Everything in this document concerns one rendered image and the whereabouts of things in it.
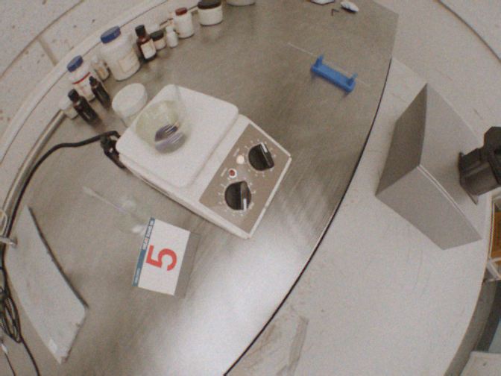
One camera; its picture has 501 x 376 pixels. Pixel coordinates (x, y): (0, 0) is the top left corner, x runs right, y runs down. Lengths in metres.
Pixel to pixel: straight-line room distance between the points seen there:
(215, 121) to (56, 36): 0.51
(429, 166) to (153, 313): 0.41
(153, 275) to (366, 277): 0.29
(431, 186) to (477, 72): 1.43
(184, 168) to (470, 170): 0.37
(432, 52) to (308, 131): 1.34
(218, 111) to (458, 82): 1.59
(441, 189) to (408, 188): 0.05
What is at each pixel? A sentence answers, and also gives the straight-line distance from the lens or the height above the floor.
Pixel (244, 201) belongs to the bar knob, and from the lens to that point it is 0.23.
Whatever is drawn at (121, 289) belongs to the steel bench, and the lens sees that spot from 0.34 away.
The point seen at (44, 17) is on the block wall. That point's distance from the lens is 0.62.
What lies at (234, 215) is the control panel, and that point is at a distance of 0.25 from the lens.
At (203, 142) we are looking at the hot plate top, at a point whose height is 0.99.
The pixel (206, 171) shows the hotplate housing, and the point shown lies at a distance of 0.24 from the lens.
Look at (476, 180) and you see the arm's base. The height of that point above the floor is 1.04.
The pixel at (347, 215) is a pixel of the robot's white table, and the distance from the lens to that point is 0.33.
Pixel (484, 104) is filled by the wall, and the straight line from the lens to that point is 1.80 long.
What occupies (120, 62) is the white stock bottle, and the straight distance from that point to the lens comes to 0.52.
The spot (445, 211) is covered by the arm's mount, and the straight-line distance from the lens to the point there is 0.35.
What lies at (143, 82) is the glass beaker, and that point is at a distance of 0.23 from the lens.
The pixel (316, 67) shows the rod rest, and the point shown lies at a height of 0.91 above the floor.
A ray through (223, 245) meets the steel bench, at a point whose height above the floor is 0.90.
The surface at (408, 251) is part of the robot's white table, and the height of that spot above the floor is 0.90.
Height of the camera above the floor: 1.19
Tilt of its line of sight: 69 degrees down
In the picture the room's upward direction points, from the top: 3 degrees clockwise
